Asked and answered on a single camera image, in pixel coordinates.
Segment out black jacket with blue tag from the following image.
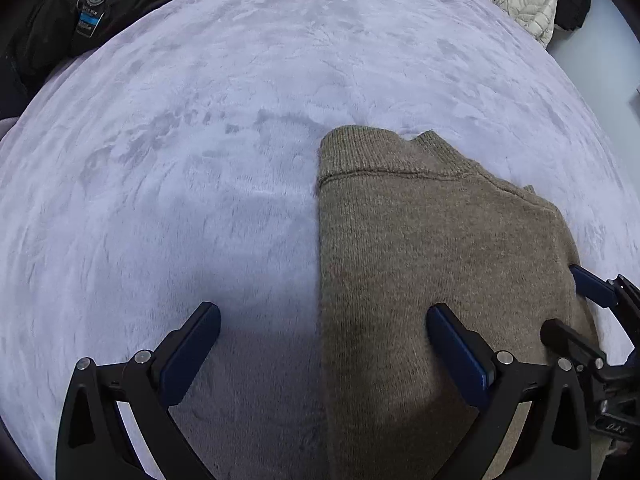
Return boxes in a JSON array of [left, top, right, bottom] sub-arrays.
[[0, 0, 201, 113]]

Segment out white puffer jacket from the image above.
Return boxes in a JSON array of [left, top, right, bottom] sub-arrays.
[[490, 0, 559, 51]]

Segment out brown knit sweater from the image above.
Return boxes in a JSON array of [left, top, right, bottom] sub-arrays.
[[315, 125, 618, 480]]

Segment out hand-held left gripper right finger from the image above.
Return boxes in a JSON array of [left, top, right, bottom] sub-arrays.
[[426, 303, 592, 480]]

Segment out white fluffy blanket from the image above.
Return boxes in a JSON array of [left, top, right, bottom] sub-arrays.
[[0, 0, 640, 480]]

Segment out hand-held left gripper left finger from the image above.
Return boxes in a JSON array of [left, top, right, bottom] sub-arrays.
[[55, 302, 222, 480]]

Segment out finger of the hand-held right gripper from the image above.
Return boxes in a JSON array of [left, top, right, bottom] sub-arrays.
[[540, 318, 609, 377], [569, 264, 640, 332]]

